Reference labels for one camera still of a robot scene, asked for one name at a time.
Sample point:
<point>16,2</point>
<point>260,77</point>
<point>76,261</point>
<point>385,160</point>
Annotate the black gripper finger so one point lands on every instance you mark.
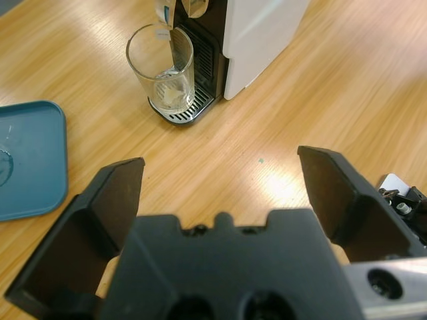
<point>83,240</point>
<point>357,220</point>

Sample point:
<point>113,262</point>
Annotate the clear glass cup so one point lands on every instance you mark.
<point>160,66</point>

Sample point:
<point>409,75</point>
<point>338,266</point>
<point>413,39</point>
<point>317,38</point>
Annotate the white capsule coffee machine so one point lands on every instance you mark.
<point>260,40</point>

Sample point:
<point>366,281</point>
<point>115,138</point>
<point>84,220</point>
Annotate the blue square plastic tray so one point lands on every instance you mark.
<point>33,160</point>

